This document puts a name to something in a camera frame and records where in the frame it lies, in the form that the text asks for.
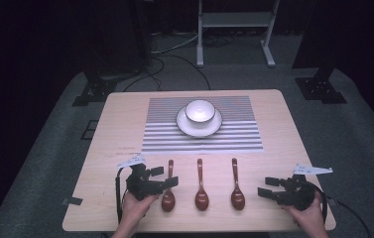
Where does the person's left hand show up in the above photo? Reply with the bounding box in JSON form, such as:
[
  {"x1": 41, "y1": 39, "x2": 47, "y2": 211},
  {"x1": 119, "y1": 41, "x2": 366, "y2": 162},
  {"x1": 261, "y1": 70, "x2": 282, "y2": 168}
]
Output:
[{"x1": 121, "y1": 190, "x2": 160, "y2": 229}]

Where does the white metal stand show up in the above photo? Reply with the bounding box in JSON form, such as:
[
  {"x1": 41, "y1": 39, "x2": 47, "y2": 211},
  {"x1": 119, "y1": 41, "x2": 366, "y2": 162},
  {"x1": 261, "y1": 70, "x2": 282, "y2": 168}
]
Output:
[{"x1": 195, "y1": 0, "x2": 281, "y2": 68}]

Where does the striped placemat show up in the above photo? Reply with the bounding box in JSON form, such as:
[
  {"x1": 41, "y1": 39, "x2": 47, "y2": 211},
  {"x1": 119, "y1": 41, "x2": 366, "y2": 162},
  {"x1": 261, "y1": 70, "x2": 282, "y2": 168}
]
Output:
[{"x1": 141, "y1": 95, "x2": 265, "y2": 154}]

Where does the black floor cable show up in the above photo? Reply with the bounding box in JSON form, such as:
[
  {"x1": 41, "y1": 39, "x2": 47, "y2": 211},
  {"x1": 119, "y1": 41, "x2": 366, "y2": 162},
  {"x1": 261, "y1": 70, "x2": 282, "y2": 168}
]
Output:
[{"x1": 122, "y1": 54, "x2": 212, "y2": 93}]

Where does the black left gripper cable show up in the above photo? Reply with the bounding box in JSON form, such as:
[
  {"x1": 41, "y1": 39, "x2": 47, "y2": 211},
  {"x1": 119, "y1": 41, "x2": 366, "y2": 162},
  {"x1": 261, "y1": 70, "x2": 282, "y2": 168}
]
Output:
[{"x1": 115, "y1": 167, "x2": 130, "y2": 224}]

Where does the reddish-brown spoon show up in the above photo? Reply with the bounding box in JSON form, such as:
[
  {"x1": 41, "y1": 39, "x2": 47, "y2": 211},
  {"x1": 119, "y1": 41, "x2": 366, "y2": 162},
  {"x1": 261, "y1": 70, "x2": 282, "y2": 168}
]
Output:
[
  {"x1": 161, "y1": 159, "x2": 177, "y2": 213},
  {"x1": 230, "y1": 157, "x2": 246, "y2": 211},
  {"x1": 193, "y1": 158, "x2": 210, "y2": 212}
]

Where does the black tape floor marking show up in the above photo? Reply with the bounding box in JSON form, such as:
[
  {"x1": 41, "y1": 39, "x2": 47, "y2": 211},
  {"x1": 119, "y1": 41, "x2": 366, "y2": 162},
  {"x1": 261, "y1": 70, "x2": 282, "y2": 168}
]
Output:
[{"x1": 80, "y1": 119, "x2": 100, "y2": 141}]

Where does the grey floor cable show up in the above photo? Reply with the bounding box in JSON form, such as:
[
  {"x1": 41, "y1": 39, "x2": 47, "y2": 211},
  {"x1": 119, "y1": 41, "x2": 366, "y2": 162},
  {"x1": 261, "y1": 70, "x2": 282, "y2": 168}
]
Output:
[{"x1": 150, "y1": 32, "x2": 199, "y2": 56}]

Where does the white plate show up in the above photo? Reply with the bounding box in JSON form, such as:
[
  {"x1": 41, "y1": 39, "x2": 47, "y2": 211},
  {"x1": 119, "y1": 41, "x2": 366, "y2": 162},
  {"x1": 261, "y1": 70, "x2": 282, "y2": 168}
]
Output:
[{"x1": 175, "y1": 106, "x2": 223, "y2": 139}]

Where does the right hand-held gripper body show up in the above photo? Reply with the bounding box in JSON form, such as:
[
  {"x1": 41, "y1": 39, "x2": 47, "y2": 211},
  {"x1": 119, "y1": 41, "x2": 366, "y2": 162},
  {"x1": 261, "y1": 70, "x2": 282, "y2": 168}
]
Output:
[{"x1": 275, "y1": 163, "x2": 333, "y2": 212}]

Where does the person's right hand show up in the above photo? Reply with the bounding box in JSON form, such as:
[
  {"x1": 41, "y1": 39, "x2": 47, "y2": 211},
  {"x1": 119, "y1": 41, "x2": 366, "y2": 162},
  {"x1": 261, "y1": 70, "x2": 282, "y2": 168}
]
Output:
[{"x1": 281, "y1": 190, "x2": 328, "y2": 230}]

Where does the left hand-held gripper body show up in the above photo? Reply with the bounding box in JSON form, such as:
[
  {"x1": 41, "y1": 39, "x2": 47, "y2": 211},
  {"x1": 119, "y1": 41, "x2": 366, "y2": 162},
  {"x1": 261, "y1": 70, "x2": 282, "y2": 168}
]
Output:
[{"x1": 117, "y1": 155, "x2": 169, "y2": 201}]

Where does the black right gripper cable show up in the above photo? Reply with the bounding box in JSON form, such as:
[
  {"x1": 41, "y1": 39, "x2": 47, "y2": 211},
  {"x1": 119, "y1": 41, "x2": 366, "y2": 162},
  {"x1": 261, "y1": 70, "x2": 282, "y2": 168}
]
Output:
[{"x1": 307, "y1": 181, "x2": 373, "y2": 238}]

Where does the white bowl with dark rim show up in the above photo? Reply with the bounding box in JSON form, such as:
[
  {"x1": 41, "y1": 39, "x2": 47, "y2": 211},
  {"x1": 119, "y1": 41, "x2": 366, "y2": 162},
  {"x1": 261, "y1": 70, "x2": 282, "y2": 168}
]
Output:
[{"x1": 184, "y1": 99, "x2": 216, "y2": 125}]

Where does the black stand base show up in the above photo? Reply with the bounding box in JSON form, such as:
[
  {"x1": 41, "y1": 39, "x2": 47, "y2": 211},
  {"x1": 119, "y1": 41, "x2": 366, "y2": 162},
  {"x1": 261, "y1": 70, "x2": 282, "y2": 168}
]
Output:
[
  {"x1": 71, "y1": 70, "x2": 118, "y2": 107},
  {"x1": 295, "y1": 67, "x2": 348, "y2": 105}
]

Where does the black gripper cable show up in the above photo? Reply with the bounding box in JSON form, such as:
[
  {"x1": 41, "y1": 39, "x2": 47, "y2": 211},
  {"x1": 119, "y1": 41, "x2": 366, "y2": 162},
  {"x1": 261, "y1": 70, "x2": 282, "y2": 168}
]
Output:
[
  {"x1": 307, "y1": 181, "x2": 373, "y2": 238},
  {"x1": 115, "y1": 167, "x2": 130, "y2": 224}
]

